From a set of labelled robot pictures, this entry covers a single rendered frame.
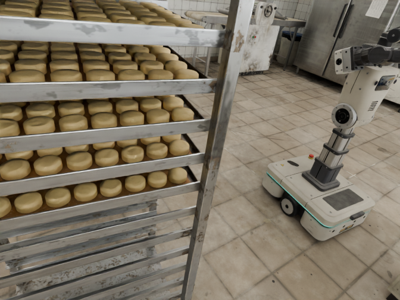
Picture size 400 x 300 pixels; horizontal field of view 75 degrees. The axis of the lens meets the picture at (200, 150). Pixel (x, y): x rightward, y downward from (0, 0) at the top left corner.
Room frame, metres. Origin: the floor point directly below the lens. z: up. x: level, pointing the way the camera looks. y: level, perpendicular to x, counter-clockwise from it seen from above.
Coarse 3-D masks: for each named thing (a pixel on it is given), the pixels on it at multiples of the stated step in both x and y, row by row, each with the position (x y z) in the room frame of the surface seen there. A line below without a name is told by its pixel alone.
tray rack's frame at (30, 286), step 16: (0, 240) 0.60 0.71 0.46; (128, 256) 0.82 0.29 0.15; (144, 256) 0.83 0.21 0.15; (64, 272) 0.69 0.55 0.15; (80, 272) 0.70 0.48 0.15; (128, 272) 0.73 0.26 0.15; (144, 272) 0.75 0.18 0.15; (16, 288) 0.58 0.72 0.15; (32, 288) 0.59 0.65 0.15; (80, 288) 0.62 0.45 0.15; (96, 288) 0.63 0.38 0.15; (144, 288) 0.67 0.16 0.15
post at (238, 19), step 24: (240, 0) 0.49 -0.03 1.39; (240, 24) 0.50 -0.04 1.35; (240, 48) 0.50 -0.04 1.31; (216, 96) 0.51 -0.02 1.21; (216, 120) 0.50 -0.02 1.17; (216, 144) 0.50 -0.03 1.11; (216, 168) 0.50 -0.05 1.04; (192, 240) 0.50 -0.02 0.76; (192, 264) 0.49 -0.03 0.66; (192, 288) 0.50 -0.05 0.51
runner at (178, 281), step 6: (168, 282) 0.52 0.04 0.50; (174, 282) 0.50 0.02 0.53; (180, 282) 0.51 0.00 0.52; (150, 288) 0.49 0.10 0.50; (156, 288) 0.49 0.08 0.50; (162, 288) 0.48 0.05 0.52; (168, 288) 0.49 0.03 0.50; (132, 294) 0.46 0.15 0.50; (138, 294) 0.46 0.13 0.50; (144, 294) 0.45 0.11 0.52; (150, 294) 0.46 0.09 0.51
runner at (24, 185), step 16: (160, 160) 0.47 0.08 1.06; (176, 160) 0.48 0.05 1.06; (192, 160) 0.50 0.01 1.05; (48, 176) 0.36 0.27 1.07; (64, 176) 0.37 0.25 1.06; (80, 176) 0.39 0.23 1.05; (96, 176) 0.40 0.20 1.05; (112, 176) 0.42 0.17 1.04; (0, 192) 0.32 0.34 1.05; (16, 192) 0.33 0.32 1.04
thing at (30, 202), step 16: (128, 176) 0.50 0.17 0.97; (144, 176) 0.53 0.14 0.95; (160, 176) 0.52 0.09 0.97; (176, 176) 0.53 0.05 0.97; (32, 192) 0.40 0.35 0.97; (48, 192) 0.41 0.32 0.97; (64, 192) 0.42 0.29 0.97; (80, 192) 0.42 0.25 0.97; (96, 192) 0.44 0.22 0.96; (112, 192) 0.44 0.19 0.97; (128, 192) 0.47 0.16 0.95; (0, 208) 0.35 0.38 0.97; (16, 208) 0.36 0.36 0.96; (32, 208) 0.37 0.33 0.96; (48, 208) 0.38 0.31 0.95
